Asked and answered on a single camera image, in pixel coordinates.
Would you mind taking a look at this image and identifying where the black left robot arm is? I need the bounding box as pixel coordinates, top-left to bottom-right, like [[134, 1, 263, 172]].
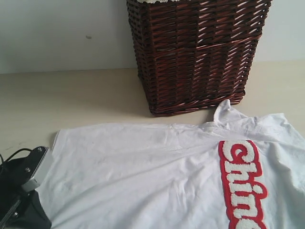
[[0, 146, 53, 229]]

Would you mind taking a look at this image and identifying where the white t-shirt red lettering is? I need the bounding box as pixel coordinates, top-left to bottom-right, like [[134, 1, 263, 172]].
[[38, 101, 305, 229]]

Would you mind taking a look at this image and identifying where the white lace basket liner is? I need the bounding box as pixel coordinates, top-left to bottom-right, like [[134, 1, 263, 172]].
[[137, 0, 180, 4]]

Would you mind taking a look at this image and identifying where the black camera cable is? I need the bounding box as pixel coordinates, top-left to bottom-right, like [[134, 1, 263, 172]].
[[0, 147, 34, 167]]

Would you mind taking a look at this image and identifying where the dark brown wicker basket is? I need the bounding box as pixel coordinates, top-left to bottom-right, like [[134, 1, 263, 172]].
[[126, 0, 272, 116]]

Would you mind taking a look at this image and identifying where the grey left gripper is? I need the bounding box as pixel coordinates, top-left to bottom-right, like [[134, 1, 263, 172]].
[[14, 146, 53, 192]]

